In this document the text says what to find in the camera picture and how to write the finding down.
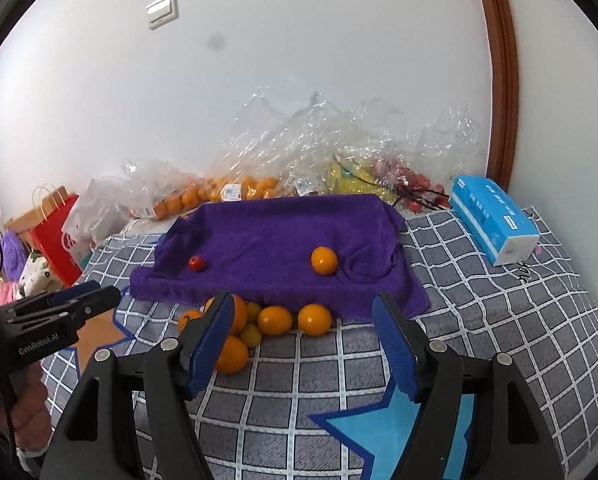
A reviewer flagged bunch of bagged mandarins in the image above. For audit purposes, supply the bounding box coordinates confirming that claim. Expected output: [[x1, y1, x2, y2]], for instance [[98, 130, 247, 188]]
[[151, 180, 212, 218]]

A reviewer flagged blue tissue pack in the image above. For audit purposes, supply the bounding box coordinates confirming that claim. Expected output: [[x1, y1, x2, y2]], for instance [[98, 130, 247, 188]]
[[449, 175, 540, 267]]

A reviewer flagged cluster of bagged tomatoes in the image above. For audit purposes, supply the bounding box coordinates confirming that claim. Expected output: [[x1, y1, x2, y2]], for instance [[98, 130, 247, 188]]
[[371, 159, 454, 211]]

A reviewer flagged white floral cloth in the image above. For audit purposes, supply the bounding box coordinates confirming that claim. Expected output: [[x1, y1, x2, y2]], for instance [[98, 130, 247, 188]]
[[18, 252, 60, 297]]

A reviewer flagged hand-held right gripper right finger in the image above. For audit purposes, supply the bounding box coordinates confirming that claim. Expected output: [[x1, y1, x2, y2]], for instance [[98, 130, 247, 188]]
[[371, 292, 564, 480]]

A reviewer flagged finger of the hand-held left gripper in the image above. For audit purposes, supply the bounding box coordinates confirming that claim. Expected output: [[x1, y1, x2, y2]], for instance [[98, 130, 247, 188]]
[[0, 286, 123, 334], [49, 281, 102, 306]]

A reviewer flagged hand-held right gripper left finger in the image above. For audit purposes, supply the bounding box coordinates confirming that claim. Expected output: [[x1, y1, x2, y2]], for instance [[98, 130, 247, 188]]
[[38, 291, 237, 480]]

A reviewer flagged large orange mandarin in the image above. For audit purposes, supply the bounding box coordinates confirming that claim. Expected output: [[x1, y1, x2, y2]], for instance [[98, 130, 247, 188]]
[[213, 335, 250, 375]]

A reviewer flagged white wall switch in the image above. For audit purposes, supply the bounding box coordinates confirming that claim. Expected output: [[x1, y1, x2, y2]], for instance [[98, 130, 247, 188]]
[[146, 0, 179, 31]]

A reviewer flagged purple towel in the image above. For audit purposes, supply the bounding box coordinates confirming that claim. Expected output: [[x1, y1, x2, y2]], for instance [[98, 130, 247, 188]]
[[129, 192, 432, 322]]

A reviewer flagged red paper bag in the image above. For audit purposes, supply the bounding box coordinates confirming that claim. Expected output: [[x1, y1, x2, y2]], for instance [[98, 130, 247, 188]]
[[29, 194, 87, 287]]

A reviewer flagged person's left hand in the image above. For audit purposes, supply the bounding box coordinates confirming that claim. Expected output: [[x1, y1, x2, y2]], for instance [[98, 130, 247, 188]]
[[0, 360, 56, 457]]

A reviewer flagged grey checked star blanket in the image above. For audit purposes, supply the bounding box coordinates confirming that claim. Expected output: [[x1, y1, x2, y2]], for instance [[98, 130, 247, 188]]
[[44, 205, 598, 480]]

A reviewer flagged small orange citrus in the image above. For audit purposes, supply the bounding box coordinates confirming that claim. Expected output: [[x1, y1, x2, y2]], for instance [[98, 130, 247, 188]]
[[257, 306, 294, 337], [178, 310, 205, 332], [311, 246, 339, 277], [297, 304, 333, 337]]

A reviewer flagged bunch of bagged kumquats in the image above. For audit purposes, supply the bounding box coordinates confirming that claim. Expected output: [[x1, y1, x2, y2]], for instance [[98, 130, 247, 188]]
[[204, 174, 282, 202]]

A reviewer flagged brown wooden door frame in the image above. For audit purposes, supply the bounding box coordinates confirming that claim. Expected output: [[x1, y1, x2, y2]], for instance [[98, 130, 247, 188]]
[[471, 0, 522, 191]]

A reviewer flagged pink cloth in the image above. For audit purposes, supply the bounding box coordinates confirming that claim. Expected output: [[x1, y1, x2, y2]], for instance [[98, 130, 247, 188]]
[[0, 280, 22, 308]]

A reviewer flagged large mandarin with green stem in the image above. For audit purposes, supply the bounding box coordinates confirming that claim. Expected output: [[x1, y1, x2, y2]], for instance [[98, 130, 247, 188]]
[[204, 294, 250, 336]]

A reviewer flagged yellow bagged produce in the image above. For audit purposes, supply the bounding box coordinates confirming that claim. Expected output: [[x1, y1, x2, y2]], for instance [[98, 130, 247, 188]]
[[327, 157, 397, 203]]

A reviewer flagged white plastic bag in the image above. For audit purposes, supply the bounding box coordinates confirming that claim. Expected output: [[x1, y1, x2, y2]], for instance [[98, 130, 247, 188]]
[[62, 176, 132, 261]]

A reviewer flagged brown paper bag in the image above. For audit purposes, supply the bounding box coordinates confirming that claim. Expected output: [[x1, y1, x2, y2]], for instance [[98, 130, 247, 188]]
[[3, 185, 75, 248]]

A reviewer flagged purple fluffy cloth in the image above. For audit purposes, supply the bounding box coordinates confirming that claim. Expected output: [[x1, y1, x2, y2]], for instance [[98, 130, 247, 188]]
[[0, 230, 27, 283]]

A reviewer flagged clear plastic bag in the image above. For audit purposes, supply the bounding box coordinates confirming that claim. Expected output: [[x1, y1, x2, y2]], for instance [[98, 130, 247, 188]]
[[204, 87, 300, 203], [122, 157, 210, 221], [364, 97, 486, 196], [279, 91, 395, 198]]

